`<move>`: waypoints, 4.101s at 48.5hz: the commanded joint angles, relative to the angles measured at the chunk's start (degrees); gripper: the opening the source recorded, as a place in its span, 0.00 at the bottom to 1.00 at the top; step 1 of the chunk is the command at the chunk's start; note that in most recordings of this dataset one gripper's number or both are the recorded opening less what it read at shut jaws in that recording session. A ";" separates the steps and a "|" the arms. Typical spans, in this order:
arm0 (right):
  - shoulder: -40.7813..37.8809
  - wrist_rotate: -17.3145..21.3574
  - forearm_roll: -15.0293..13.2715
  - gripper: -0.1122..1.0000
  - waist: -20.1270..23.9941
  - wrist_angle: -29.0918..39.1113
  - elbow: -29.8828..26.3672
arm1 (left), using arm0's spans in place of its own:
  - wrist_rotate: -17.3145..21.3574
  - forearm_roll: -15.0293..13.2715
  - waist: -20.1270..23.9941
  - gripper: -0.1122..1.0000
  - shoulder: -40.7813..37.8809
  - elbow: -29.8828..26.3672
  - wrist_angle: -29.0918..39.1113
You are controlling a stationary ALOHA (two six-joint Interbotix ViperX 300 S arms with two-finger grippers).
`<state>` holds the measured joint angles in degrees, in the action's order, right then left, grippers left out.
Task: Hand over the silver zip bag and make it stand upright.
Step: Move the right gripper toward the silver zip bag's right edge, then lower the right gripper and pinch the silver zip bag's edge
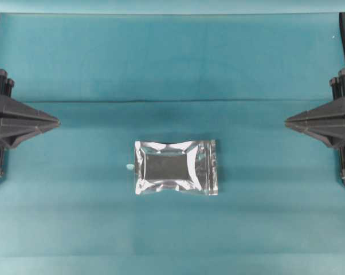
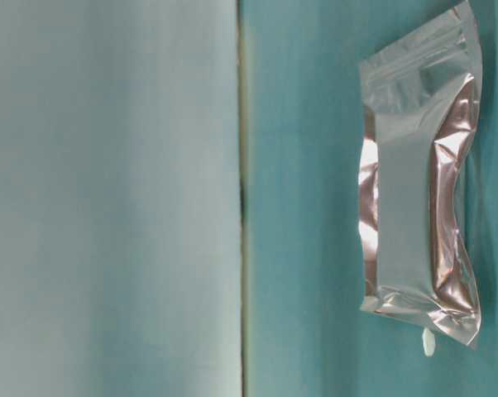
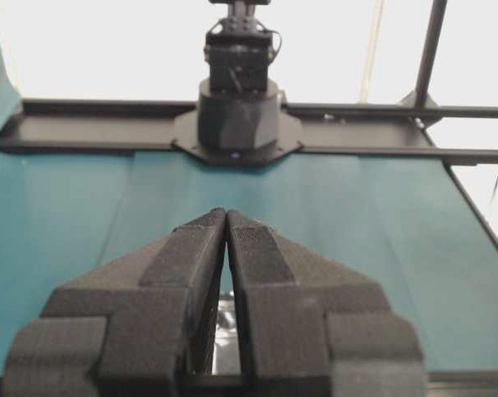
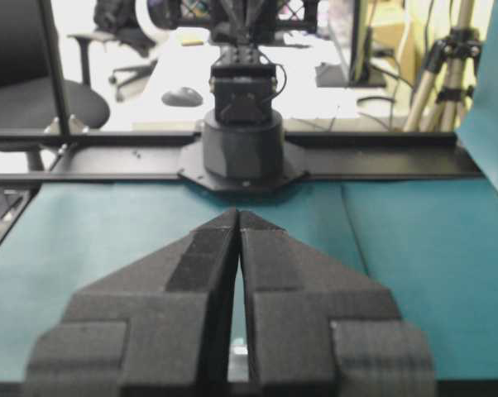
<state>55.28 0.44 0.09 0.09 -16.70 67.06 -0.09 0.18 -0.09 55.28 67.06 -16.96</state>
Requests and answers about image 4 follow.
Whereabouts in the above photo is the tan camera tripod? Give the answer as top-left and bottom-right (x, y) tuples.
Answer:
(403, 1), (483, 132)

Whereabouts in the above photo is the white office chair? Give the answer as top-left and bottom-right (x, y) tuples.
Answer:
(68, 1), (158, 103)

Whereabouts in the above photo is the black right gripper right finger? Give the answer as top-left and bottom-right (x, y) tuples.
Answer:
(240, 211), (436, 396)

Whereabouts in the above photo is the grey computer mouse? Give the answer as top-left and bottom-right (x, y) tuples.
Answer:
(161, 87), (203, 108)

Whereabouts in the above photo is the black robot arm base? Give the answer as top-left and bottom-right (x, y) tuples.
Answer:
(179, 1), (307, 193)

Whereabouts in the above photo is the black mounting rail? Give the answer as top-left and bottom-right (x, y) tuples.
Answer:
(0, 129), (481, 194)

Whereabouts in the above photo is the teal backdrop sheet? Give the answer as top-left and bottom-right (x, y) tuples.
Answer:
(457, 1), (498, 193)

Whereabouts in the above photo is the black office chair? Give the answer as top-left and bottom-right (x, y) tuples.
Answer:
(0, 0), (111, 170)

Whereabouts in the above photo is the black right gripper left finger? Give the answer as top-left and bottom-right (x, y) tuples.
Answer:
(23, 209), (237, 396)

